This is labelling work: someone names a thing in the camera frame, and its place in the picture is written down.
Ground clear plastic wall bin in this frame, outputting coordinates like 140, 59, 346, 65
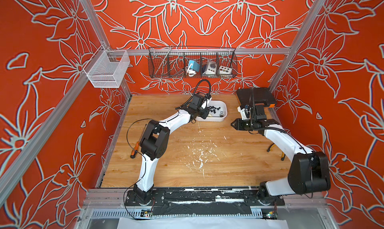
84, 50, 131, 88

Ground white dotted cube in basket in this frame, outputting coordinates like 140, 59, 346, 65
219, 66, 232, 76

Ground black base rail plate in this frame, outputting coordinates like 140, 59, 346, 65
124, 187, 286, 207

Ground white plastic storage box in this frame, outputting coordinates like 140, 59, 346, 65
196, 100, 228, 122

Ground black wire wall basket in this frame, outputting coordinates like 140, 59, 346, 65
148, 46, 238, 79

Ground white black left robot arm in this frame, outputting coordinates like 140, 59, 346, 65
133, 79, 212, 205

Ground black orange tool case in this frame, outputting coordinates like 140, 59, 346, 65
236, 87, 277, 108

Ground yellow handled pliers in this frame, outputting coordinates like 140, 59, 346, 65
267, 144, 286, 161

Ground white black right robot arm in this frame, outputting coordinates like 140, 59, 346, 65
231, 87, 331, 206

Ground teal box in basket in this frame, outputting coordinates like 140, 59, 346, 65
186, 60, 200, 77

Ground orange handled screwdriver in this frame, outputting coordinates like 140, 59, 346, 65
130, 141, 140, 159

